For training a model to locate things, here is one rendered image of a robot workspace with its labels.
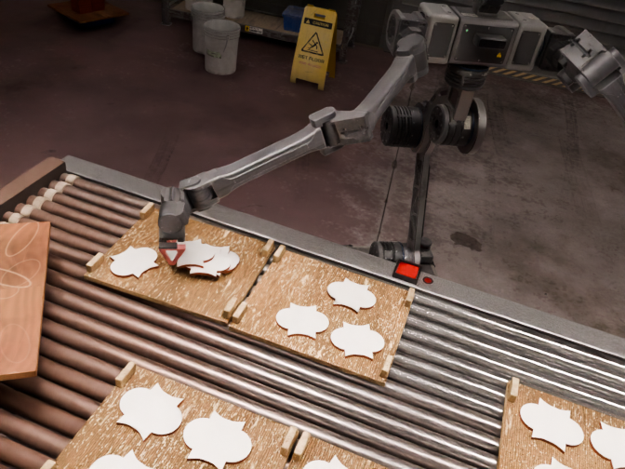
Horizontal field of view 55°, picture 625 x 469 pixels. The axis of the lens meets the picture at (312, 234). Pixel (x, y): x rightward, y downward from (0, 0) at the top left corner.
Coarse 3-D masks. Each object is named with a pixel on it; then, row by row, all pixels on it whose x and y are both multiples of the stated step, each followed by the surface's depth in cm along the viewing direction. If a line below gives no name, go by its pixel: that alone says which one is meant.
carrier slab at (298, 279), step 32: (288, 256) 175; (256, 288) 162; (288, 288) 164; (320, 288) 166; (384, 288) 169; (256, 320) 153; (352, 320) 158; (384, 320) 159; (320, 352) 148; (384, 352) 150; (384, 384) 143
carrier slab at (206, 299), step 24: (120, 240) 171; (144, 240) 172; (192, 240) 175; (216, 240) 176; (240, 240) 178; (168, 264) 165; (240, 264) 169; (264, 264) 172; (120, 288) 156; (144, 288) 157; (168, 288) 158; (192, 288) 159; (216, 288) 160; (240, 288) 162; (192, 312) 153; (216, 312) 154
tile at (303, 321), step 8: (280, 312) 155; (288, 312) 156; (296, 312) 156; (304, 312) 156; (312, 312) 157; (280, 320) 153; (288, 320) 153; (296, 320) 154; (304, 320) 154; (312, 320) 154; (320, 320) 155; (288, 328) 151; (296, 328) 151; (304, 328) 152; (312, 328) 152; (320, 328) 152; (288, 336) 150; (304, 336) 151; (312, 336) 150
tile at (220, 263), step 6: (216, 252) 167; (216, 258) 166; (222, 258) 166; (228, 258) 166; (204, 264) 163; (210, 264) 163; (216, 264) 163; (222, 264) 164; (228, 264) 164; (192, 270) 160; (198, 270) 161; (204, 270) 161; (210, 270) 161; (216, 270) 162; (222, 270) 162
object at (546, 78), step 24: (408, 0) 563; (432, 0) 558; (456, 0) 553; (528, 0) 540; (552, 0) 536; (576, 0) 532; (600, 0) 528; (624, 0) 523; (384, 24) 583; (552, 24) 547; (576, 24) 542; (600, 24) 538; (624, 24) 533; (384, 48) 590; (624, 48) 544; (504, 72) 579; (528, 72) 575; (552, 72) 571; (600, 96) 571
